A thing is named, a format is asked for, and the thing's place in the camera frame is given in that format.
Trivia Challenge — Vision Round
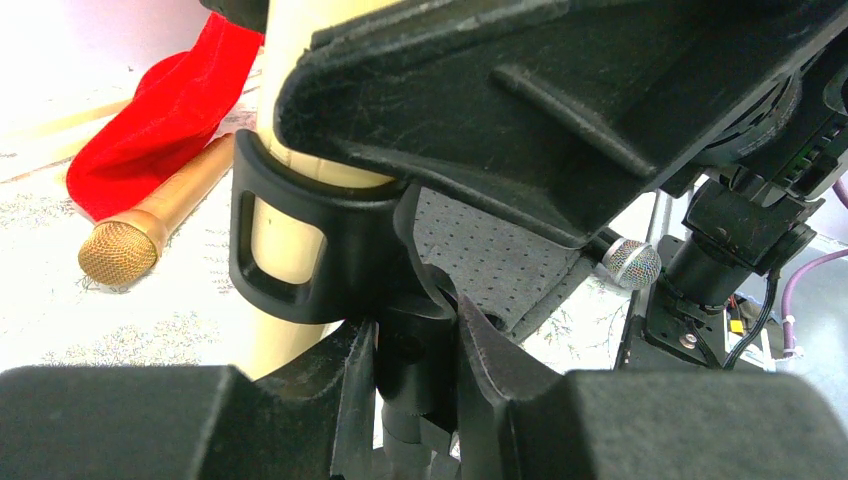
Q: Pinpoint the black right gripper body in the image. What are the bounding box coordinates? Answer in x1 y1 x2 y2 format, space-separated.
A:
662 33 847 199

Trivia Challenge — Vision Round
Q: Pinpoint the cream yellow microphone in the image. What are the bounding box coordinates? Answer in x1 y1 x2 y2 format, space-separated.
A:
231 1 391 379

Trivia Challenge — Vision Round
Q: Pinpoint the gold microphone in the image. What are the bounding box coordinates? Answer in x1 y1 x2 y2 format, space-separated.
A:
77 134 235 287

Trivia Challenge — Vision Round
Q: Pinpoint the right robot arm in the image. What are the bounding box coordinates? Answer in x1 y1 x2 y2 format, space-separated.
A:
274 1 847 314

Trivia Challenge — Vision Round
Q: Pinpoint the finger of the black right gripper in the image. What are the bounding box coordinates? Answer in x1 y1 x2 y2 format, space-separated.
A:
274 1 847 248

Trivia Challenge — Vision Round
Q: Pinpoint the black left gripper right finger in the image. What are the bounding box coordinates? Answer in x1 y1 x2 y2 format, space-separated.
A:
457 297 847 479

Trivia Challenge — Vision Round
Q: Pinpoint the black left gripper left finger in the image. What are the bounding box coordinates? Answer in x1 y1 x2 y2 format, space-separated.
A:
1 321 375 479

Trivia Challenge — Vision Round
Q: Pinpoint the red cloth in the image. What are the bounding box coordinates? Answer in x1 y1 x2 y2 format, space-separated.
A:
66 13 264 221

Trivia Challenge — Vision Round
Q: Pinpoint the dark perforated foam mat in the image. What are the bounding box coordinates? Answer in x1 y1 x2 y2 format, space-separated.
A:
414 189 594 344

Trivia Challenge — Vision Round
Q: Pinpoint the wooden rack frame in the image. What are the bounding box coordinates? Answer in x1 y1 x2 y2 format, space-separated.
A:
1 96 130 182

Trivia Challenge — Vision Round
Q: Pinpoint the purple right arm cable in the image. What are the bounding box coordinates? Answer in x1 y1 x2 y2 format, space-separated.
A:
780 178 848 359

